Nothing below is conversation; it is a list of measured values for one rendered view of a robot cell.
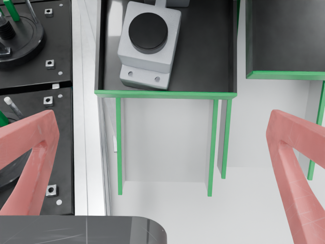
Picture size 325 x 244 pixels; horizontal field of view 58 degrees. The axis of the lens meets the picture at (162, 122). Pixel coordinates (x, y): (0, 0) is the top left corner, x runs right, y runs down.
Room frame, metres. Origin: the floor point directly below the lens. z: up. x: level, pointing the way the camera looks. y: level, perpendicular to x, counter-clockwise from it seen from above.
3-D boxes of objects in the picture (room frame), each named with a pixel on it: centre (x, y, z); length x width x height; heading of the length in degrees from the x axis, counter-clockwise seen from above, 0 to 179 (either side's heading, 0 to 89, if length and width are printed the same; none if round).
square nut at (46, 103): (0.29, 0.21, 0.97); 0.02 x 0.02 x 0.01; 11
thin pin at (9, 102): (0.23, 0.22, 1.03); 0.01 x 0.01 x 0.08
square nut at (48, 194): (0.13, 0.17, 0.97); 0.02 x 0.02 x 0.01; 11
